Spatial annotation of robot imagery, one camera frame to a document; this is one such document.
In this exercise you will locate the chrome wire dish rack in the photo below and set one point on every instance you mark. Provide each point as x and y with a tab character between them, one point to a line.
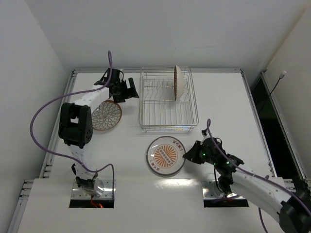
159	111

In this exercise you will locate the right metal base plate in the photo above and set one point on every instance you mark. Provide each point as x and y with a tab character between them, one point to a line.
212	192

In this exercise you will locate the sunburst plate dark rim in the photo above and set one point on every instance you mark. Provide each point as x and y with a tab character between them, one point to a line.
164	156

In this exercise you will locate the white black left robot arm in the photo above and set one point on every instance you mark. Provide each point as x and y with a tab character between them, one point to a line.
76	128

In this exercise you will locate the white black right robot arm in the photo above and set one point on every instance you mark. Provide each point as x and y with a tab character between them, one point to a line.
292	211

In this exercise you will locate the floral plate orange rim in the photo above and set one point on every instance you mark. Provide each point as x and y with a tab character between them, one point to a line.
178	83
106	116

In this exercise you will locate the metal base plate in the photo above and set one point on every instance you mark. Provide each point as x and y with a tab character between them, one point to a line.
107	189
212	192

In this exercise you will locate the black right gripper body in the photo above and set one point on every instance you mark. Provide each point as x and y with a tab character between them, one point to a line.
197	150

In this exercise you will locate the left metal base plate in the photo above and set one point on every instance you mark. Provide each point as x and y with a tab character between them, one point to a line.
107	189

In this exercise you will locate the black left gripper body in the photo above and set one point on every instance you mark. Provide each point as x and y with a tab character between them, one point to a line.
125	90

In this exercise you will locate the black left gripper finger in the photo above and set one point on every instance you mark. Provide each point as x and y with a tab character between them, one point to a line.
122	96
132	90

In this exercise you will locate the black wall cable white plug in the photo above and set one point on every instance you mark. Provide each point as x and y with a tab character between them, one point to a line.
281	76

